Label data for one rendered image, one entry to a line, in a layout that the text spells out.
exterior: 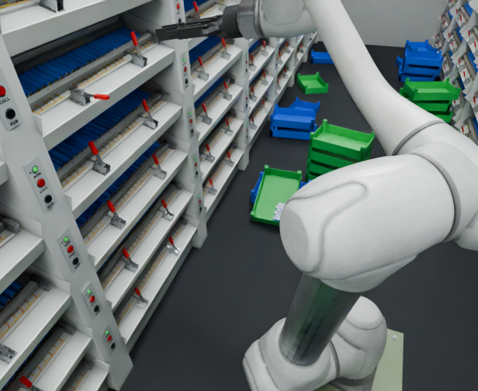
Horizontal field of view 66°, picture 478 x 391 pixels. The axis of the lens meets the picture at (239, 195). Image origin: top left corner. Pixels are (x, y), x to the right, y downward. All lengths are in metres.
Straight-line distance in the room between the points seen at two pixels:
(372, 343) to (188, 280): 0.91
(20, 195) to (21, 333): 0.33
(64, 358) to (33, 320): 0.20
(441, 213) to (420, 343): 1.16
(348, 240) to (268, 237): 1.42
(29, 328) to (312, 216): 0.76
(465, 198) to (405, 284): 1.27
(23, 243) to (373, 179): 0.72
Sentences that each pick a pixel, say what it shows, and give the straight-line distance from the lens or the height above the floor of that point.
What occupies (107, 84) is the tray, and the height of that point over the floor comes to 0.94.
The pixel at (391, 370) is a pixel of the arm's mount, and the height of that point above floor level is 0.21.
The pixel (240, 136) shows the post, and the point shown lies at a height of 0.24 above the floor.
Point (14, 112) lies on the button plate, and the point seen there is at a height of 1.01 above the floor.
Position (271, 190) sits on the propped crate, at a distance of 1.99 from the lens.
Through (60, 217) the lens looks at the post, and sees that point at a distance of 0.93.
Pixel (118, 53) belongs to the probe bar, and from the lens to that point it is 1.15.
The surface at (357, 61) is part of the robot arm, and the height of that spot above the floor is 1.08.
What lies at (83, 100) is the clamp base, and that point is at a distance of 0.95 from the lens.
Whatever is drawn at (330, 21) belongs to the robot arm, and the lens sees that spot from 0.72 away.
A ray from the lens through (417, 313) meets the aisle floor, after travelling 1.70.
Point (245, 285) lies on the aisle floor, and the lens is 1.64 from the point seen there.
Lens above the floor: 1.30
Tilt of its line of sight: 38 degrees down
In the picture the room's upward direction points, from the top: 1 degrees counter-clockwise
